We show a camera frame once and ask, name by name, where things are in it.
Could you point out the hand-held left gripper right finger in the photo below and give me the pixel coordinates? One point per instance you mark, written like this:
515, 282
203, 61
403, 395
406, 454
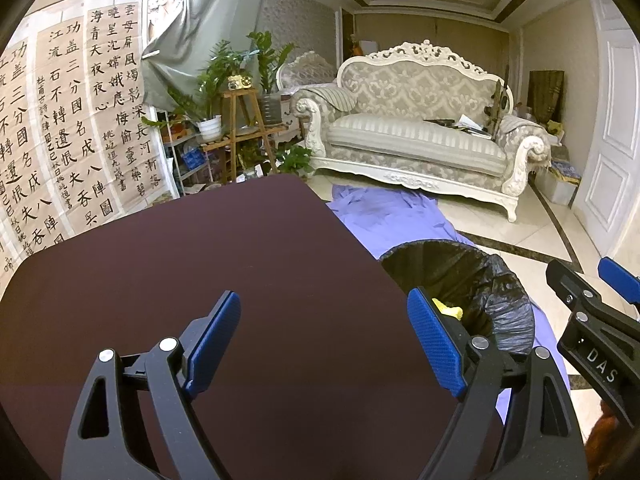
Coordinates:
435, 345

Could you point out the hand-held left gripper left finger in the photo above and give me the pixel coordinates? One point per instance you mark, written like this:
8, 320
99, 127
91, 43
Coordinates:
210, 345

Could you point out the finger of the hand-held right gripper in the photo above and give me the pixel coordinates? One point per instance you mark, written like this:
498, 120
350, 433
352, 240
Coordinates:
570, 285
620, 280

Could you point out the yellow foam net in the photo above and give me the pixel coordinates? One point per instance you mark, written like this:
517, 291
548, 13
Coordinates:
450, 309

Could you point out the trash bin with black bag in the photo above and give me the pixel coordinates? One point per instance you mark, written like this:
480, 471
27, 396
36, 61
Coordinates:
450, 270

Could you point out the grey storage box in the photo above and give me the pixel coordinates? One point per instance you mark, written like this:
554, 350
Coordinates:
562, 185

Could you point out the purple cloth sheet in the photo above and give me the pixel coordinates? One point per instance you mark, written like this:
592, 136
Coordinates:
390, 215

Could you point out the white panelled door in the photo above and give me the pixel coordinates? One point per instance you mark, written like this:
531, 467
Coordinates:
612, 135

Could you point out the yellow packet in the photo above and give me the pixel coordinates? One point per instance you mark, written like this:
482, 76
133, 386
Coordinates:
556, 128

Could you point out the patterned sofa throw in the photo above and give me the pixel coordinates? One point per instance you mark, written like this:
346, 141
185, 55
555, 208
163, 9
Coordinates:
522, 130

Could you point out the metal shelf rack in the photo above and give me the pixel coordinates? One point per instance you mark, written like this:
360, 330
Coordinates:
172, 180

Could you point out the blue plastic crate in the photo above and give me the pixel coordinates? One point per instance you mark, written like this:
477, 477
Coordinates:
192, 160

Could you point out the white papers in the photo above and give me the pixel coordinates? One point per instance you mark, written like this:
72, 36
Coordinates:
472, 126

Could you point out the dark long leaning object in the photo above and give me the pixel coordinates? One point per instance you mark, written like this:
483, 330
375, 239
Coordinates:
500, 110

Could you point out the ornate white carved sofa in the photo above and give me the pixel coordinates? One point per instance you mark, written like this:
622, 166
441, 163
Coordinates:
410, 145

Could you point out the small leafy green plant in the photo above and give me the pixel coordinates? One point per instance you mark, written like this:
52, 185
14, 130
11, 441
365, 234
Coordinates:
295, 160

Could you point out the black flat item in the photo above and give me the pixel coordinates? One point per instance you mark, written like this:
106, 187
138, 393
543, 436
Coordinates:
439, 122

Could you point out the plant in white pot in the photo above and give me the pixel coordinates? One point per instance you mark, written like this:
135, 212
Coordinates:
209, 127

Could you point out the wooden plant stand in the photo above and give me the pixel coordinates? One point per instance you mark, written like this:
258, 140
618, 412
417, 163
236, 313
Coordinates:
240, 120

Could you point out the calligraphy paper scroll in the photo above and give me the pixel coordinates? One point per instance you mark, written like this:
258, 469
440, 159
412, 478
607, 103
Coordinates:
22, 160
75, 130
122, 110

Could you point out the small gold ornament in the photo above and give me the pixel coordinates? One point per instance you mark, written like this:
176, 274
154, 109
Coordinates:
240, 82

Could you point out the striped sofa throw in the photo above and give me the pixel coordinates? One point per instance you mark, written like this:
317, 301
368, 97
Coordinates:
332, 97

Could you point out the tall plant in grey pot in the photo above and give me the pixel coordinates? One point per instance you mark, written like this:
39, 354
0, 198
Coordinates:
270, 70

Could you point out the green fern plant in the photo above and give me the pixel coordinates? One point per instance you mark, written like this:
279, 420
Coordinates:
222, 62

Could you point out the ornate white armchair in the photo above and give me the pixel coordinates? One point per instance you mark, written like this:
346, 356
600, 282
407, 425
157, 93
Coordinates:
305, 67

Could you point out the grey curtain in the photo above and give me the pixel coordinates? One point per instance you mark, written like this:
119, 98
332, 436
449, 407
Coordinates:
200, 20

